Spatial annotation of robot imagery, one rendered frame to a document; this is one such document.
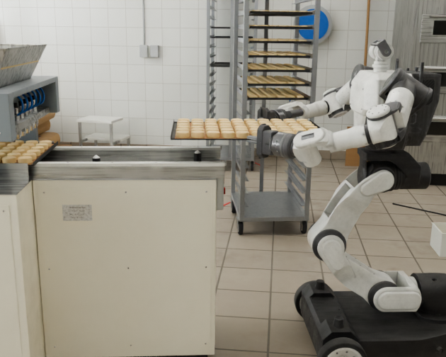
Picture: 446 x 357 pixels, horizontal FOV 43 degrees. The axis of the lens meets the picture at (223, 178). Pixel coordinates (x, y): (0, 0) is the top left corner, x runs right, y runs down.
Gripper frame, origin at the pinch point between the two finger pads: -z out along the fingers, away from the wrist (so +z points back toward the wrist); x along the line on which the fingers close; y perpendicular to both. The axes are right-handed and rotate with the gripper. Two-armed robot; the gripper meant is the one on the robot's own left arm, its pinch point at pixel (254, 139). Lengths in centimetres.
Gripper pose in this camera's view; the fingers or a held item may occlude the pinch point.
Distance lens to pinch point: 207.5
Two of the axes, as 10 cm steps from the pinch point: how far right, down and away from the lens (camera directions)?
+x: 0.2, -9.7, -2.5
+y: -6.7, 1.8, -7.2
